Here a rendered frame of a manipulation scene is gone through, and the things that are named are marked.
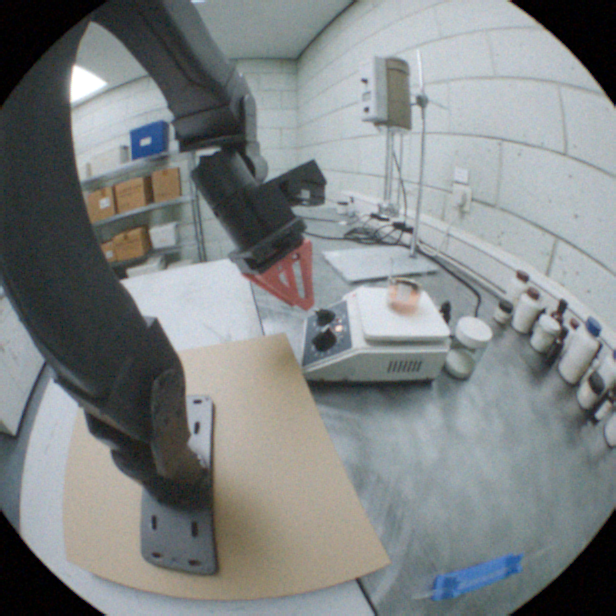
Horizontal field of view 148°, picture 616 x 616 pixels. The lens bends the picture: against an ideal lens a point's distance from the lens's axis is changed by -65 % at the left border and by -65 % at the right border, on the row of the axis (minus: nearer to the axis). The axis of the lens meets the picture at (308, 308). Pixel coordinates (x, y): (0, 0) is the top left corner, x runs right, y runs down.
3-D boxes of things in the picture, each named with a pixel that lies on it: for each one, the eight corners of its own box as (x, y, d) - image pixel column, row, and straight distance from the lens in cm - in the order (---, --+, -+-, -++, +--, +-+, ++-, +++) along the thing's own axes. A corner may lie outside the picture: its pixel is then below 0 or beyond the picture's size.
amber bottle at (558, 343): (553, 368, 60) (571, 335, 57) (542, 361, 59) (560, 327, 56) (554, 360, 63) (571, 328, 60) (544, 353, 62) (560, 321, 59)
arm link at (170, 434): (91, 336, 21) (49, 386, 20) (173, 356, 15) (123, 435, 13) (123, 392, 25) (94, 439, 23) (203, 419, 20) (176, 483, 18)
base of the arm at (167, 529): (194, 347, 25) (134, 351, 27) (178, 577, 17) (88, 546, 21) (215, 399, 30) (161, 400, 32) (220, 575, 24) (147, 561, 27)
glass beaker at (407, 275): (424, 319, 36) (438, 265, 32) (388, 321, 34) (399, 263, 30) (409, 297, 40) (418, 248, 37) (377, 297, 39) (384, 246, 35)
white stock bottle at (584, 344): (559, 379, 59) (590, 325, 54) (555, 358, 64) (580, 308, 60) (579, 388, 63) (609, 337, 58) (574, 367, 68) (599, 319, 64)
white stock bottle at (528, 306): (530, 329, 68) (545, 293, 65) (525, 337, 63) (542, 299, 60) (513, 318, 68) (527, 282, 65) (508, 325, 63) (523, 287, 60)
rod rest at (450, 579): (429, 600, 31) (445, 603, 28) (434, 576, 30) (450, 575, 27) (506, 575, 36) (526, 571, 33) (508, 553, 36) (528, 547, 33)
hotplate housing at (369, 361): (299, 386, 35) (297, 341, 30) (305, 328, 45) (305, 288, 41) (448, 383, 40) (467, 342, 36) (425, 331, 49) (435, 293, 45)
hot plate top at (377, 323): (363, 341, 30) (364, 335, 30) (354, 291, 40) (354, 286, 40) (451, 340, 35) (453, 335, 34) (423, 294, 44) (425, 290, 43)
